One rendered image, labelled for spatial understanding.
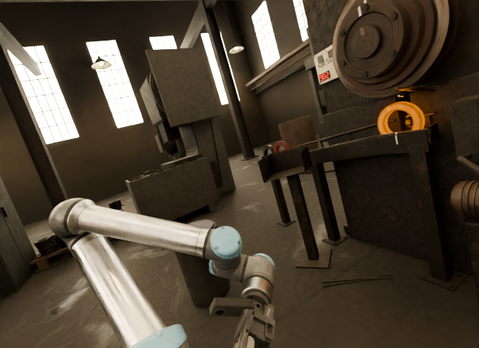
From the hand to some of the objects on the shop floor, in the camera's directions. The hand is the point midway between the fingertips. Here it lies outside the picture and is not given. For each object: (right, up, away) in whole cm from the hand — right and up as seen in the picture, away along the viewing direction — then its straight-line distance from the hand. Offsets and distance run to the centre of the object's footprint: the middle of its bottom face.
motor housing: (+97, -12, +30) cm, 102 cm away
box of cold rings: (-84, -28, +284) cm, 298 cm away
